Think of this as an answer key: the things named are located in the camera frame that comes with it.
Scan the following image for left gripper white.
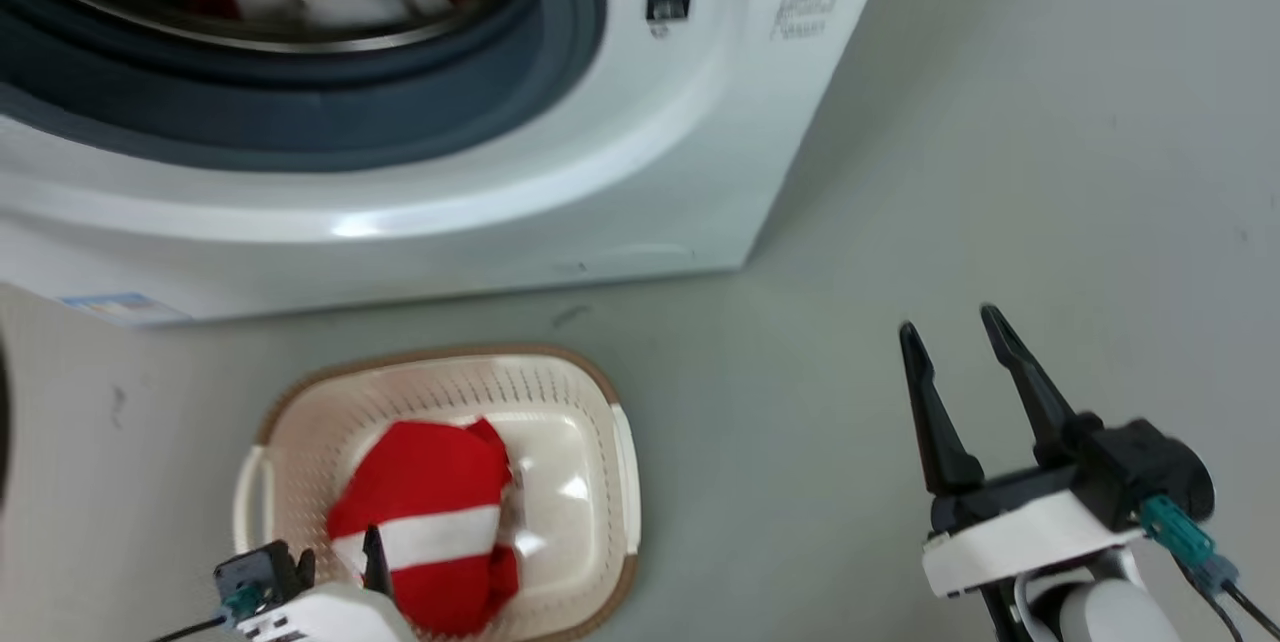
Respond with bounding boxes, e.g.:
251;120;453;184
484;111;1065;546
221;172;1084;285
236;523;418;642

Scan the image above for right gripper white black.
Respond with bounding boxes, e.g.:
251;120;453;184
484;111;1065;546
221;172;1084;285
898;304;1147;600

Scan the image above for cream laundry basket brown rim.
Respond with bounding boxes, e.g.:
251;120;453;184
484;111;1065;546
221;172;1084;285
233;344;642;642

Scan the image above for white front-load washing machine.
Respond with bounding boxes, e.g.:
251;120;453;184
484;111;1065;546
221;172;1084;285
0;0;906;328

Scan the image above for blue and white sticker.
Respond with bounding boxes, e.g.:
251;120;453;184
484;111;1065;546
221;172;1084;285
57;292;192;327

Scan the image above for grey rubber door gasket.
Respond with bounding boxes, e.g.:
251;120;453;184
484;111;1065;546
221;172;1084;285
0;0;608;173

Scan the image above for left arm cable teal plug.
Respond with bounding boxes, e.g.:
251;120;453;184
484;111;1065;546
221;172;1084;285
148;584;265;642

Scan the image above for arm cable teal plug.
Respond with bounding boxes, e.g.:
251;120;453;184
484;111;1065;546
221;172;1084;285
1138;495;1280;642
148;584;265;642

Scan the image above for right arm cable teal plug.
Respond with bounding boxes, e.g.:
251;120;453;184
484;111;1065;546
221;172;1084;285
1138;495;1280;642

